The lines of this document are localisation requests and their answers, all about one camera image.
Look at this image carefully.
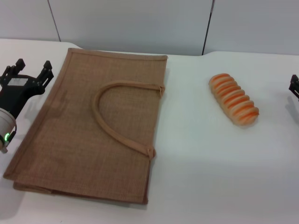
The brown jute handbag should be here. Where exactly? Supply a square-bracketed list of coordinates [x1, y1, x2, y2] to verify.
[3, 48, 169, 206]

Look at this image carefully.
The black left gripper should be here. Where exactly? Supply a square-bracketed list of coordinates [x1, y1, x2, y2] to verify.
[0, 58, 55, 120]

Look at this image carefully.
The orange striped bread loaf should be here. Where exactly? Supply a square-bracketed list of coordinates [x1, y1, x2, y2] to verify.
[208, 73, 260, 126]

